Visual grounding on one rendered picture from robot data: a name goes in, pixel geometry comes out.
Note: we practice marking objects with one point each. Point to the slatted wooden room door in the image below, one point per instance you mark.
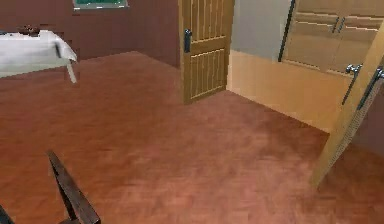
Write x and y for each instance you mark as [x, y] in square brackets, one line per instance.
[206, 50]

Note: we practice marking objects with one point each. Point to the green framed window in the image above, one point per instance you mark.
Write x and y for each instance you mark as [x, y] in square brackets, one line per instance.
[99, 3]

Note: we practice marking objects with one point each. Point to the light wooden cupboard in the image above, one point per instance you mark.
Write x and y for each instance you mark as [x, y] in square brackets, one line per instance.
[330, 40]

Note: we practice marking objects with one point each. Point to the plain light wooden door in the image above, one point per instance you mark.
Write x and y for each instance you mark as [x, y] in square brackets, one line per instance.
[353, 110]

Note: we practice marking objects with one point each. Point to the dark object on bed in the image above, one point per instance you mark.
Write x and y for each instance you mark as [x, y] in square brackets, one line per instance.
[29, 30]

